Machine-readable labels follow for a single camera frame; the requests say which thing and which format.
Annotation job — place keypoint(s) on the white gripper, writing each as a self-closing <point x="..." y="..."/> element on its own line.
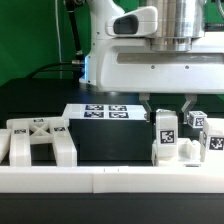
<point x="131" y="65"/>

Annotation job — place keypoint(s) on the white chair seat part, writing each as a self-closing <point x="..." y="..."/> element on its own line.
<point x="185" y="153"/>

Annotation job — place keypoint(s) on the white chair back frame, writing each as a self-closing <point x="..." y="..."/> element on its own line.
<point x="20" y="134"/>

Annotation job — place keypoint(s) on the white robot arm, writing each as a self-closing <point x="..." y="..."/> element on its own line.
<point x="163" y="46"/>

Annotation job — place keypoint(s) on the white front fence bar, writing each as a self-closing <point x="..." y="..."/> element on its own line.
<point x="111" y="180"/>

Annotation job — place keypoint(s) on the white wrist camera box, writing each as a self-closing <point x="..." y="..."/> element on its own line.
<point x="138" y="23"/>

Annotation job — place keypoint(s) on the white marker base plate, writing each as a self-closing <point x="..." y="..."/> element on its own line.
<point x="104" y="112"/>

